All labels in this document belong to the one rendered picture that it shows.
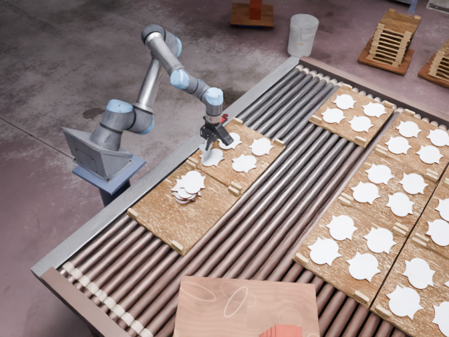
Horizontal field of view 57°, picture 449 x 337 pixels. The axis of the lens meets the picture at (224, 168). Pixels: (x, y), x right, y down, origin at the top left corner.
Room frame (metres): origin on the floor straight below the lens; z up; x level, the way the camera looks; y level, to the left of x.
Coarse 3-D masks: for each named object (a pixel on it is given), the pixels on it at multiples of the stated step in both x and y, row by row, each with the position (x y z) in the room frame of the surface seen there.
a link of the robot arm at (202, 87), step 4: (200, 80) 1.57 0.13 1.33; (200, 84) 1.51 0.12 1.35; (204, 84) 1.54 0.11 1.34; (200, 88) 1.50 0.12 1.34; (204, 88) 1.51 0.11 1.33; (208, 88) 1.51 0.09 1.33; (196, 92) 1.48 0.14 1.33; (200, 92) 1.49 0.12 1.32; (204, 92) 1.49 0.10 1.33; (196, 96) 1.50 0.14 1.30; (200, 96) 1.48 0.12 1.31; (200, 100) 1.48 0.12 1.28
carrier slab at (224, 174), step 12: (240, 132) 1.66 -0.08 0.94; (252, 132) 1.67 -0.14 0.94; (216, 144) 1.56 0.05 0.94; (240, 144) 1.57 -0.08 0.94; (276, 144) 1.58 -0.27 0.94; (192, 156) 1.46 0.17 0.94; (228, 156) 1.47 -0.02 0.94; (264, 156) 1.49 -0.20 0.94; (276, 156) 1.49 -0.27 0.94; (204, 168) 1.38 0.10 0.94; (216, 168) 1.39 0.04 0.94; (228, 168) 1.39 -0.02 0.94; (264, 168) 1.40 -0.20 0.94; (216, 180) 1.32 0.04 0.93; (228, 180) 1.31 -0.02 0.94; (240, 180) 1.32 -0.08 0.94; (252, 180) 1.32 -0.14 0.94; (240, 192) 1.24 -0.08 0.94
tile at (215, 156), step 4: (216, 148) 1.52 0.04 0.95; (212, 152) 1.49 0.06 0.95; (216, 152) 1.49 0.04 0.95; (220, 152) 1.49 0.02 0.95; (200, 156) 1.45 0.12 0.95; (208, 156) 1.46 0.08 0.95; (212, 156) 1.46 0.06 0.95; (216, 156) 1.46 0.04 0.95; (220, 156) 1.46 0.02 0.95; (204, 160) 1.43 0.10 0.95; (208, 160) 1.43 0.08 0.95; (212, 160) 1.43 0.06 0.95; (216, 160) 1.43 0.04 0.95; (220, 160) 1.44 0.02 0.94; (204, 164) 1.40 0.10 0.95; (208, 164) 1.40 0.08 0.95; (212, 164) 1.40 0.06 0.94; (216, 164) 1.40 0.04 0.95
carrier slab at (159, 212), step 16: (176, 176) 1.33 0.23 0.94; (208, 176) 1.34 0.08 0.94; (160, 192) 1.22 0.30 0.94; (208, 192) 1.23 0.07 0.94; (224, 192) 1.24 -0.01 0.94; (144, 208) 1.12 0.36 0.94; (160, 208) 1.13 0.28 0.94; (176, 208) 1.13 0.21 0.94; (192, 208) 1.13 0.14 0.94; (208, 208) 1.14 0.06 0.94; (224, 208) 1.14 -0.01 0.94; (144, 224) 1.03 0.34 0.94; (160, 224) 1.04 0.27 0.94; (176, 224) 1.04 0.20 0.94; (192, 224) 1.05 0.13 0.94; (208, 224) 1.05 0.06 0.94; (176, 240) 0.96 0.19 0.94; (192, 240) 0.96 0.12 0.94
